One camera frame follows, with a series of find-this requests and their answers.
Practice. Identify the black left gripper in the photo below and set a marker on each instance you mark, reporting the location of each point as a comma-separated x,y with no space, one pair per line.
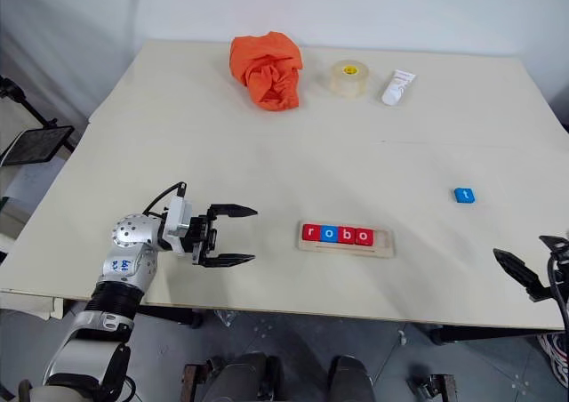
202,239

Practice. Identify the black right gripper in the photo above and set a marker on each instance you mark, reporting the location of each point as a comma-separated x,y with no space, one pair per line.
540,294

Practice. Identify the red letter tile b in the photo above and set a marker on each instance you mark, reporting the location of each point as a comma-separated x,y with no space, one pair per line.
347,235

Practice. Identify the red letter tile o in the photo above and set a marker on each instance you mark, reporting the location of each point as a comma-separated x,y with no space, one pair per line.
364,236

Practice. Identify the wooden letter tile rack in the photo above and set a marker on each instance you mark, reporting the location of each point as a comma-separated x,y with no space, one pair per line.
384,244

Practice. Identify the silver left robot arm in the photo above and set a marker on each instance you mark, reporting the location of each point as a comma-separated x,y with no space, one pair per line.
129,264

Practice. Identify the blue letter tile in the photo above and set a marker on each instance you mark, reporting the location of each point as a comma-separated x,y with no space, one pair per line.
464,195

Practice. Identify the black table leg bar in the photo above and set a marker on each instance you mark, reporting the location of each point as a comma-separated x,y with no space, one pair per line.
178,316
489,334

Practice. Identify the red white patterned object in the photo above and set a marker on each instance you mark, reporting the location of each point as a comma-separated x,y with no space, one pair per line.
555,357

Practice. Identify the dark grey rounded shape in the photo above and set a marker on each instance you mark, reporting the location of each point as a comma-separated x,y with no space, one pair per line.
355,382
240,380

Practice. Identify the crumpled orange cloth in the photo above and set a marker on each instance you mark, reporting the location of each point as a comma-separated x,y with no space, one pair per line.
269,66

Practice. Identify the clear tape roll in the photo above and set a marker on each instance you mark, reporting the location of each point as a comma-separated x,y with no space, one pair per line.
350,81

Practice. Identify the white paper sheet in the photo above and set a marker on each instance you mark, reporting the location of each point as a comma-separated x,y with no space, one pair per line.
26,179

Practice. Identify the black flat panel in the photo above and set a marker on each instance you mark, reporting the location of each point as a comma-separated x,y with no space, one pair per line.
35,146

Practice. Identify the white board under table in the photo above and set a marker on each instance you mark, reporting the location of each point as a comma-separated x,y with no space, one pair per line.
26,306

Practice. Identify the white squeeze tube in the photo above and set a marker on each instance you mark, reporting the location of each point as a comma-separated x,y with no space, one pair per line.
397,90

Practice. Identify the black stand pole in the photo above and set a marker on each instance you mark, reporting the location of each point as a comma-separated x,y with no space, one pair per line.
31,110

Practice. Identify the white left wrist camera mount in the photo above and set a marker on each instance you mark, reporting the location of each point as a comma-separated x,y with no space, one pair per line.
178,217

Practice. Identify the rusty metal bracket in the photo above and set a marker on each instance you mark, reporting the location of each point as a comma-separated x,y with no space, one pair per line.
442,388
193,382

